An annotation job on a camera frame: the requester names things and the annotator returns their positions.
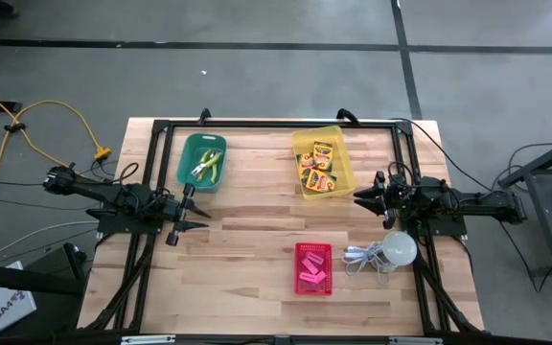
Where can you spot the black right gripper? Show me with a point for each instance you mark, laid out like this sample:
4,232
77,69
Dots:
396,199

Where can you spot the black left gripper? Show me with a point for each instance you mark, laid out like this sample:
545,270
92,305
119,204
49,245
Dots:
175,211

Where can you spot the Crayola crayon box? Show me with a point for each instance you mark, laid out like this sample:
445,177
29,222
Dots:
323,154
305,161
319,181

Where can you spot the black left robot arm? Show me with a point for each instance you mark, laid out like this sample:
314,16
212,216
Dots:
113,194

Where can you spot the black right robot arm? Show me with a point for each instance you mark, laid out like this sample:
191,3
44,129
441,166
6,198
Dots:
477,201

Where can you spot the white light bulb lamp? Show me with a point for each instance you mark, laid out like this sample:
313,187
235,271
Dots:
399,248

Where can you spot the yellow translucent plastic bin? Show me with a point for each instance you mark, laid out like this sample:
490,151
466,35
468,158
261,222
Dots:
343,144

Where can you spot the teal plastic bin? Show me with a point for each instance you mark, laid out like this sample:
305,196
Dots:
187,153

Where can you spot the red slotted plastic basket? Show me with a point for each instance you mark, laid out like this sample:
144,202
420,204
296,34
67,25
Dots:
300,249

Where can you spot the black metal stand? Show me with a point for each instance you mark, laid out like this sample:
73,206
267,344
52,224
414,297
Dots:
549,191

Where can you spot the black equipment stand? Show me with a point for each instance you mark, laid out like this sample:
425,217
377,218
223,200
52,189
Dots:
22,280

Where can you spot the black frame clamp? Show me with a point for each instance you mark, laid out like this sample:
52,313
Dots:
204,115
347,115

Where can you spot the black aluminium table frame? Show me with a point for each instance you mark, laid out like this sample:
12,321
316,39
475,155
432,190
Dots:
305,123

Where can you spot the silver aluminium bracket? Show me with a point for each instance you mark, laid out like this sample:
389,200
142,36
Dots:
147,339
415,340

